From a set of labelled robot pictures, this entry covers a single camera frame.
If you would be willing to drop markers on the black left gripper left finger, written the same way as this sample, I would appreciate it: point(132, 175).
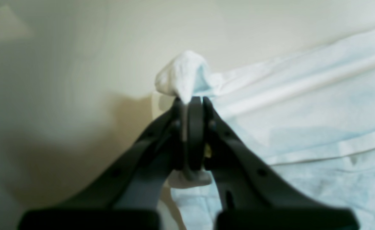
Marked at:
point(126, 195)

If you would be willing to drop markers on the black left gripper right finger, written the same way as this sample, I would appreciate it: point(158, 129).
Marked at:
point(253, 196)

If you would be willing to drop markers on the white T-shirt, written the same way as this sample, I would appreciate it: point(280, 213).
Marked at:
point(310, 115)

